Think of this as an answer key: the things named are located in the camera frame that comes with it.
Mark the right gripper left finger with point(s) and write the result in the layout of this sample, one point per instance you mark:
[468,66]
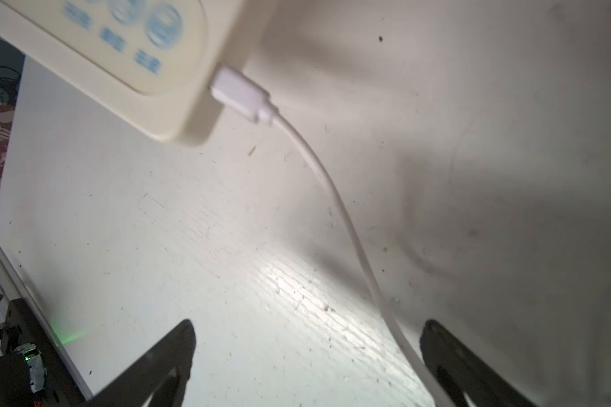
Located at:
[159,377]

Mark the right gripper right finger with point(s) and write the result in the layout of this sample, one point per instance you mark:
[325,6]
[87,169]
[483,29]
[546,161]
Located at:
[462,374]

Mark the cream blue electronic scale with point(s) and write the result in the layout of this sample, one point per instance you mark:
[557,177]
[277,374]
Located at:
[148,62]

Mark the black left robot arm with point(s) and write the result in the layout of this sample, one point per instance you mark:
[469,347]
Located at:
[32,372]

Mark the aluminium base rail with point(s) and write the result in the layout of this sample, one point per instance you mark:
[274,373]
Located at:
[12,287]

